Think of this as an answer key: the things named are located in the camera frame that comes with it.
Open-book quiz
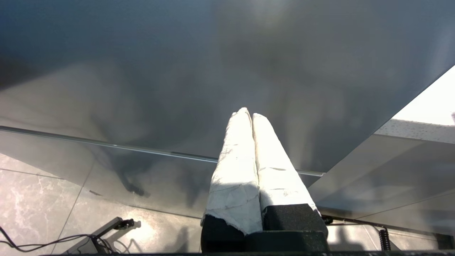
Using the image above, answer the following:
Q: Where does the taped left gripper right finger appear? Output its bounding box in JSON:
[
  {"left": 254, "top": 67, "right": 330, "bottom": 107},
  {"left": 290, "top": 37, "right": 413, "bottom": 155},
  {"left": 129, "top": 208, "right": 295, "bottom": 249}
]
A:
[{"left": 252, "top": 113, "right": 329, "bottom": 235}]

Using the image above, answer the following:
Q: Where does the tall grey refrigerator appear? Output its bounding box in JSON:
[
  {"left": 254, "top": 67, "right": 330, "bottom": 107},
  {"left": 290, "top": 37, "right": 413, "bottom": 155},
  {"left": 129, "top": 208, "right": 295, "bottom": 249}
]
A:
[{"left": 0, "top": 0, "right": 455, "bottom": 219}]

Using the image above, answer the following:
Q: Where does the thin black floor cable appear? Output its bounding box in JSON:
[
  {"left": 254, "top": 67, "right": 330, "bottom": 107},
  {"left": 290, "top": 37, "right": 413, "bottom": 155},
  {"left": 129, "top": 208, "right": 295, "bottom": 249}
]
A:
[{"left": 0, "top": 226, "right": 118, "bottom": 254}]

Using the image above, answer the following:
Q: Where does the grey base cabinet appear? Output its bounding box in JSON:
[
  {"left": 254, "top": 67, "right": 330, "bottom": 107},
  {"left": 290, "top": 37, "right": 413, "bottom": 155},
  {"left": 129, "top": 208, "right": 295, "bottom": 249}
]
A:
[{"left": 309, "top": 134, "right": 455, "bottom": 237}]

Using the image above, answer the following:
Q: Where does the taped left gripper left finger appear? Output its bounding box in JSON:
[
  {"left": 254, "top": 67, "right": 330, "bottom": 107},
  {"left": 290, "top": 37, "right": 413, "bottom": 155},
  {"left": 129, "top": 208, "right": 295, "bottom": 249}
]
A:
[{"left": 201, "top": 107, "right": 263, "bottom": 253}]

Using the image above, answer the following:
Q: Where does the black metal floor bar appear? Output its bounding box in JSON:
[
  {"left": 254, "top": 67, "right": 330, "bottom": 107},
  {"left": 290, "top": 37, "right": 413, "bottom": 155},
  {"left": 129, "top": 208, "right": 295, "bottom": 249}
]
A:
[{"left": 91, "top": 217, "right": 135, "bottom": 249}]

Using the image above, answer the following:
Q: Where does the black coiled cable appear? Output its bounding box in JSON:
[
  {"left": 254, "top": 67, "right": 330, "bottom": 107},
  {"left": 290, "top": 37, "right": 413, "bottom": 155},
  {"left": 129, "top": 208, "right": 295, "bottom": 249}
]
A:
[{"left": 379, "top": 228, "right": 391, "bottom": 251}]

